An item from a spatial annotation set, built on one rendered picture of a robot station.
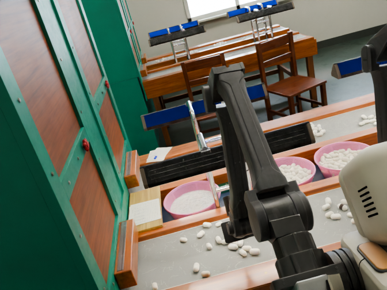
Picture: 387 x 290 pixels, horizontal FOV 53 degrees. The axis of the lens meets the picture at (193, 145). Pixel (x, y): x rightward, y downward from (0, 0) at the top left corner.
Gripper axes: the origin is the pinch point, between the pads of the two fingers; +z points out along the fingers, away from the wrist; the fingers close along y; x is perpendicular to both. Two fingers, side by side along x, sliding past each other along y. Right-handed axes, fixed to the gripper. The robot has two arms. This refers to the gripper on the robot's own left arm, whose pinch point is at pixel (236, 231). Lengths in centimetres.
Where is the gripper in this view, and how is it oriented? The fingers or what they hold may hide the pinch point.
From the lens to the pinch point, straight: 135.7
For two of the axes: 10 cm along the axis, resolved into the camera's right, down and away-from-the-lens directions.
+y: -9.7, 2.6, -0.1
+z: 0.6, 2.8, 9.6
